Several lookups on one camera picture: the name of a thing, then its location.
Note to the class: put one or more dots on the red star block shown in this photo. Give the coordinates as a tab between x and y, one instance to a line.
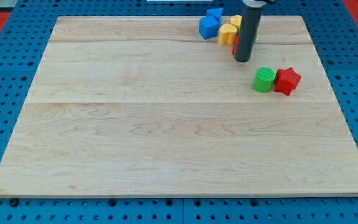
286	81

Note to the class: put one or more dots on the yellow block behind heart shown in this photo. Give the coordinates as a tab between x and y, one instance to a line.
236	21

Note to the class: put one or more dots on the blue triangular block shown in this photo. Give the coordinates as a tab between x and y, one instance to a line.
216	13

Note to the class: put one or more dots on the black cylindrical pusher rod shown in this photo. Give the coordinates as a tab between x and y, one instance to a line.
248	29

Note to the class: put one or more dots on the blue cube block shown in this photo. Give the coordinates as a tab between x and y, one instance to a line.
208	27

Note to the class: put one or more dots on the green cylinder block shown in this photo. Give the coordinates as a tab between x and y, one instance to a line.
263	80

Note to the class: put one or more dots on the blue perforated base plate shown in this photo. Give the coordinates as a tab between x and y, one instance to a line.
23	38

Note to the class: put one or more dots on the light wooden board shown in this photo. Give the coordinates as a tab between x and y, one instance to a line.
144	107

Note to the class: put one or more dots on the green block behind rod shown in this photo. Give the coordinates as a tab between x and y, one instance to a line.
256	37

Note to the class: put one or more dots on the red block behind rod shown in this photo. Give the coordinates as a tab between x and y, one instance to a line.
234	45

